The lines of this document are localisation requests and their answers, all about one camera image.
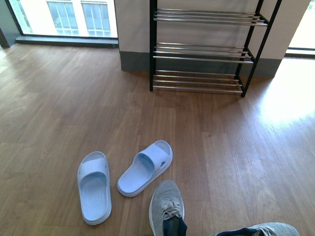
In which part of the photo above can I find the grey knit sneaker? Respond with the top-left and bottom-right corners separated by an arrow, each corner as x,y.
149,180 -> 188,236
212,222 -> 300,236

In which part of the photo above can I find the black metal shoe rack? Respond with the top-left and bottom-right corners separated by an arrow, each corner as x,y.
149,0 -> 281,97

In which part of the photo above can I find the right light blue slipper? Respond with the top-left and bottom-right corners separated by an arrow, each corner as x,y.
117,140 -> 173,197

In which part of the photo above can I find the light blue slipper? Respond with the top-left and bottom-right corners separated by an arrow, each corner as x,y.
77,151 -> 112,225
117,140 -> 173,197

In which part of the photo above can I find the left light blue slipper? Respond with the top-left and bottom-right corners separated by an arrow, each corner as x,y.
77,151 -> 112,225

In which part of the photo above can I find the large floor window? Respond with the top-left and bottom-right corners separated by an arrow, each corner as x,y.
0,0 -> 119,48

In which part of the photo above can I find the right side window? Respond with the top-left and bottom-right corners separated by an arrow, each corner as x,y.
285,0 -> 315,59

